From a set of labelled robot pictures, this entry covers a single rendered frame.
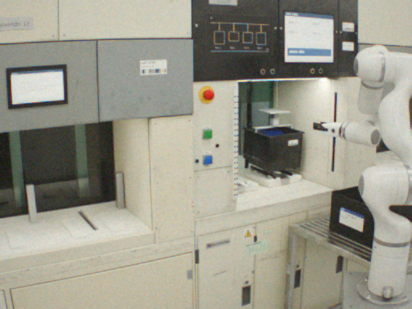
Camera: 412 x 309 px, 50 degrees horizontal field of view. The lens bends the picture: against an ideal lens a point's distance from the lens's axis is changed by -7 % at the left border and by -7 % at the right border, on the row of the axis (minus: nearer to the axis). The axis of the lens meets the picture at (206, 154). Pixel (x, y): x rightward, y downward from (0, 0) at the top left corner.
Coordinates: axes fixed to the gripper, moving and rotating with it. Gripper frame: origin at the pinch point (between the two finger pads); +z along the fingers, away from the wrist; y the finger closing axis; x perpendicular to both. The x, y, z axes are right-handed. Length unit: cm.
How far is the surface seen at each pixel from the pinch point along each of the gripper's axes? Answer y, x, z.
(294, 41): -13.8, 36.8, 2.3
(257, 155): -10.6, -18.1, 31.7
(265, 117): 27, -7, 73
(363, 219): -7.6, -31.9, -34.5
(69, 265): -113, -40, 6
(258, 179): -10.6, -29.5, 30.1
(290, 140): 2.7, -10.4, 22.2
